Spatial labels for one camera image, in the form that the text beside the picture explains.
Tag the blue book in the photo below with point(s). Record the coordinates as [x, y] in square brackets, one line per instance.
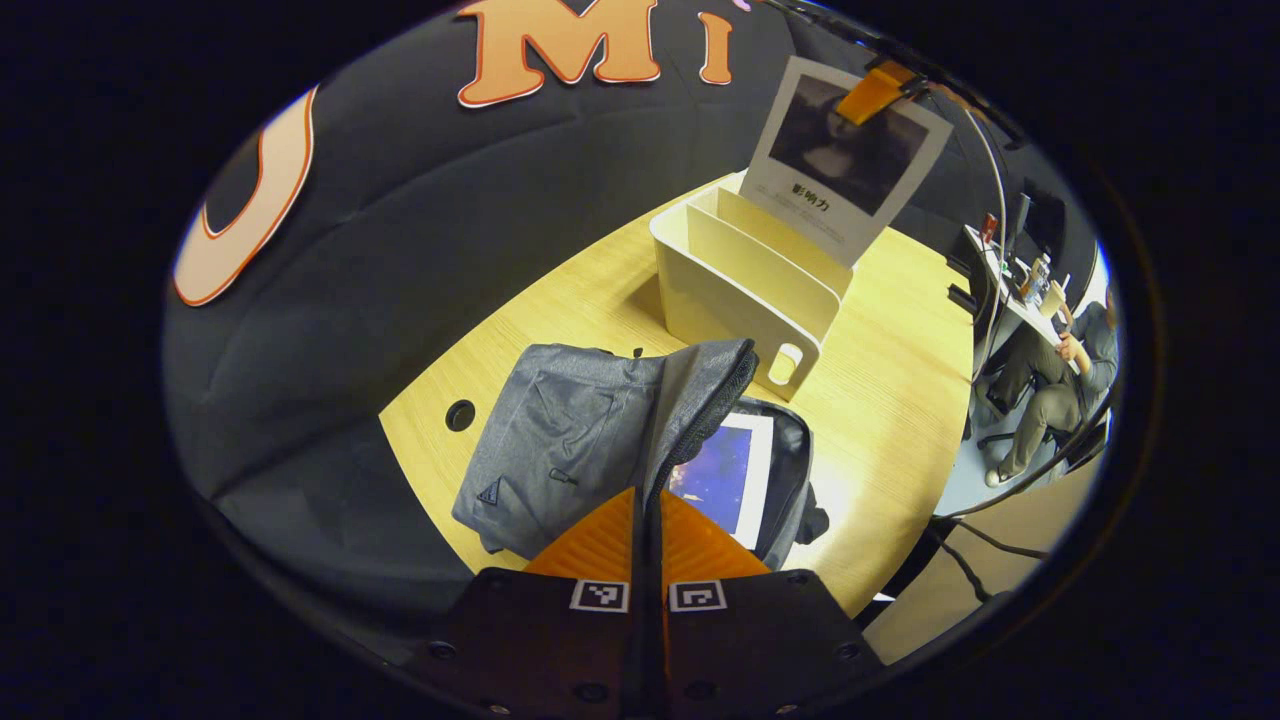
[720, 470]

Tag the white office desk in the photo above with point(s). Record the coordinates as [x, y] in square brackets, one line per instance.
[1015, 310]

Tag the gray schoolbag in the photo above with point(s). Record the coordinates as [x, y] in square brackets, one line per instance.
[560, 430]

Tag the white bookshelf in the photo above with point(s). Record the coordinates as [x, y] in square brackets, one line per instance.
[740, 290]

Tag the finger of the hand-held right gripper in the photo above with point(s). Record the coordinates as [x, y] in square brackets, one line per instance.
[875, 92]

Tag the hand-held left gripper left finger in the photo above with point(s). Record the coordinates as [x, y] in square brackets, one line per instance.
[540, 640]

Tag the paper cup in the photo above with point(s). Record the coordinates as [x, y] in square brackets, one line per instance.
[1052, 298]

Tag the black office chair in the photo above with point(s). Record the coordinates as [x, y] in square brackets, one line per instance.
[995, 400]

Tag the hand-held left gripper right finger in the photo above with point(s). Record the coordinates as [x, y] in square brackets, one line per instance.
[760, 640]

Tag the black computer monitor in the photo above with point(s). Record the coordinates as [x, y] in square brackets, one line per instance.
[1040, 215]

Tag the white book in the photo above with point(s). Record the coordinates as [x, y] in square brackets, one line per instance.
[850, 170]

